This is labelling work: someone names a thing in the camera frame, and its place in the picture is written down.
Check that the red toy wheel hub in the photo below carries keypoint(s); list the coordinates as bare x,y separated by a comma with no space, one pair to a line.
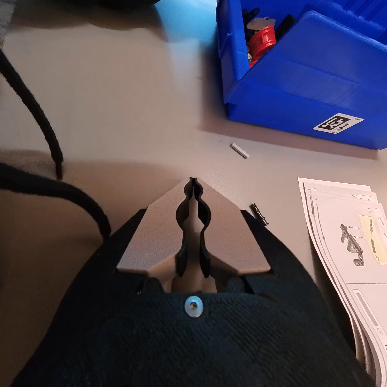
263,40

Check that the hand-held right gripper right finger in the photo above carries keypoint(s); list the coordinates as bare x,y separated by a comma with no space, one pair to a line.
232,242

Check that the white instruction booklet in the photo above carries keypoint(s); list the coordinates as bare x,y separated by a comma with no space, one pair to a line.
338,217

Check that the small black toy connector pin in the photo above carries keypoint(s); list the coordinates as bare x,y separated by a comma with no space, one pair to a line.
258,214

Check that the small grey toy axle pin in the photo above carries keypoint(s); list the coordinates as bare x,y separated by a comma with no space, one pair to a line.
239,150

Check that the blue plastic parts bin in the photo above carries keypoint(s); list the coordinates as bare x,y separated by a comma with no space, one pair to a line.
302,84

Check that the light grey toy brick part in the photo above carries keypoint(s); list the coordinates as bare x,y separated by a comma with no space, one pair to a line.
260,23

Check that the grey desk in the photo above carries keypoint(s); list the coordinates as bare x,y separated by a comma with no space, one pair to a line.
121,90

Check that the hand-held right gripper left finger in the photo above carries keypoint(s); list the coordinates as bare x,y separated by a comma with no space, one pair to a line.
151,242

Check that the black toy tyre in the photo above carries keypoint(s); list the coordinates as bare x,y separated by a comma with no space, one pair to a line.
284,27

